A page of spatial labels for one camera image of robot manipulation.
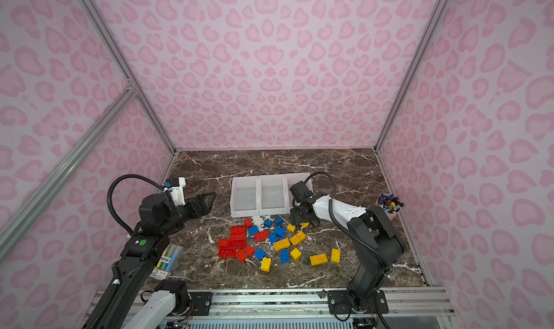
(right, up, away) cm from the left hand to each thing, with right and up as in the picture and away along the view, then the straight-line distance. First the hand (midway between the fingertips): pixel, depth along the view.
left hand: (208, 195), depth 75 cm
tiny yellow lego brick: (+29, -16, +15) cm, 37 cm away
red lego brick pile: (+7, -22, +11) cm, 26 cm away
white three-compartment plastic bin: (+18, -3, +27) cm, 32 cm away
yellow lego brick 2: (+25, -21, +11) cm, 35 cm away
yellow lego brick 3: (+32, -19, +13) cm, 40 cm away
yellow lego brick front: (+19, -26, +5) cm, 33 cm away
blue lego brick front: (+26, -24, +7) cm, 36 cm away
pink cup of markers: (+68, -5, +9) cm, 68 cm away
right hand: (+34, -11, +18) cm, 40 cm away
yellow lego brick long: (+39, -25, +7) cm, 47 cm away
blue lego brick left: (+17, -24, +9) cm, 31 cm away
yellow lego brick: (+46, -24, +7) cm, 52 cm away
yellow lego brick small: (+31, -23, +7) cm, 39 cm away
